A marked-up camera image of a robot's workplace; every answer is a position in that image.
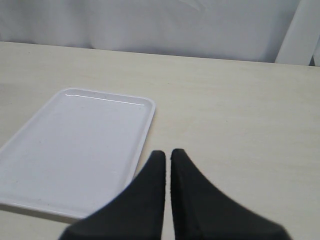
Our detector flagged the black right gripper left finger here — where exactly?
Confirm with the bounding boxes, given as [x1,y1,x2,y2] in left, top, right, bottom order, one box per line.
[60,150,166,240]

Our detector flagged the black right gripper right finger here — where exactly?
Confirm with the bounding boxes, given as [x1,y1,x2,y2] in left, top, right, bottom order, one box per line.
[170,148,290,240]

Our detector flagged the white rectangular plastic tray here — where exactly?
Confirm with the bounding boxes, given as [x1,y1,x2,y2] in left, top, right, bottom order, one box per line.
[0,88,156,219]

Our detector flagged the white post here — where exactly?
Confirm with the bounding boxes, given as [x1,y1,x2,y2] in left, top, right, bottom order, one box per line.
[275,0,320,66]

